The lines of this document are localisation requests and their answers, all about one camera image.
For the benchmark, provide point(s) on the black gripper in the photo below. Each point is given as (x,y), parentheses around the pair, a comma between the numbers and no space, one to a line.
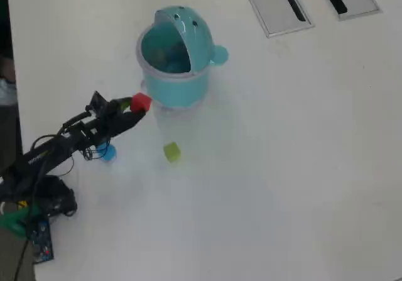
(110,122)

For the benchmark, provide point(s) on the green lego block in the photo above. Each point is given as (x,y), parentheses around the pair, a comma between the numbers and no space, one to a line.
(172,152)

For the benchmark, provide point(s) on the grey paper scrap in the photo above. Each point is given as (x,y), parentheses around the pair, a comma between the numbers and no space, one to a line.
(157,54)

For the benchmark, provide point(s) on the green table clamp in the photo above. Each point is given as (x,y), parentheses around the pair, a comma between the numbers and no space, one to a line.
(12,222)

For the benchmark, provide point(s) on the blue circuit board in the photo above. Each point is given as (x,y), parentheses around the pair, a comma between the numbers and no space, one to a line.
(41,240)

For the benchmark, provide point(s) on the person's bare ankle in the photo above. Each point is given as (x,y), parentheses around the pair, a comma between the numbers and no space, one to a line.
(6,67)

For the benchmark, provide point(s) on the teal whale-shaped bin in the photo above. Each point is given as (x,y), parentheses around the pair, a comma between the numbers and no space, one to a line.
(176,86)

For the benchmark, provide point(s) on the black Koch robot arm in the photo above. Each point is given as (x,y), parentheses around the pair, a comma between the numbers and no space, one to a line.
(41,160)

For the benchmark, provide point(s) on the black wrist camera board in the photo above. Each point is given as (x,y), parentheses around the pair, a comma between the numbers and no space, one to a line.
(98,103)

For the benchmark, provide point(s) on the blue lego block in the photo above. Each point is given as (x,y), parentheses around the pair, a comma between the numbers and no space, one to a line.
(110,153)

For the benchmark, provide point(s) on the yellow connector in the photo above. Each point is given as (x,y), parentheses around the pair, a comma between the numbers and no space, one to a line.
(22,203)

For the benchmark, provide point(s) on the red lego block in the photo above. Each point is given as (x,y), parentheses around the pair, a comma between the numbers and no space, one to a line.
(141,102)

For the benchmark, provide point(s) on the white sneaker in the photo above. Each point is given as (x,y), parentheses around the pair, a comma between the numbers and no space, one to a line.
(6,92)

